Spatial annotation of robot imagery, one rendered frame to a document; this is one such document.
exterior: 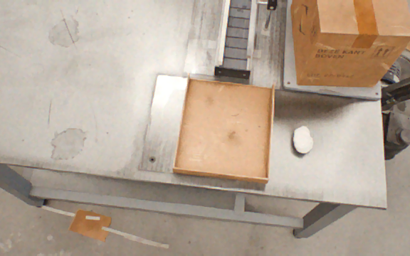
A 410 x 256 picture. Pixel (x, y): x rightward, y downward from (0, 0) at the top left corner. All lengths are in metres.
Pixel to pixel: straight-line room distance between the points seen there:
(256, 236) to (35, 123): 1.12
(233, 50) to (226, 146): 0.30
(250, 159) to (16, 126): 0.67
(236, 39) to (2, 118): 0.72
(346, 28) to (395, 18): 0.14
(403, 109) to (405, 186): 0.39
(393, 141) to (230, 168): 0.99
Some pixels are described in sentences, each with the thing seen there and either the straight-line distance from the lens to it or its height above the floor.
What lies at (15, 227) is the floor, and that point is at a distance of 2.12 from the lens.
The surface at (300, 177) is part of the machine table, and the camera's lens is 1.18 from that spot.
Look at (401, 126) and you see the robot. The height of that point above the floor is 0.28.
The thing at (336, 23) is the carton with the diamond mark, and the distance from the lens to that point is 1.08.
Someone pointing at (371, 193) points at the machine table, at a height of 0.83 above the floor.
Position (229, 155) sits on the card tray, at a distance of 1.16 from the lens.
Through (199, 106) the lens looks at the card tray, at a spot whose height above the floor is 0.83.
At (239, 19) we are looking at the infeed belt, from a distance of 1.34.
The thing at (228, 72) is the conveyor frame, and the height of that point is 0.85.
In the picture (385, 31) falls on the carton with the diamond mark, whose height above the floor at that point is 1.12.
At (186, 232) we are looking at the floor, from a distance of 1.96.
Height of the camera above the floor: 1.93
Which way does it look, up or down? 65 degrees down
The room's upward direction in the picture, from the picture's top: 8 degrees clockwise
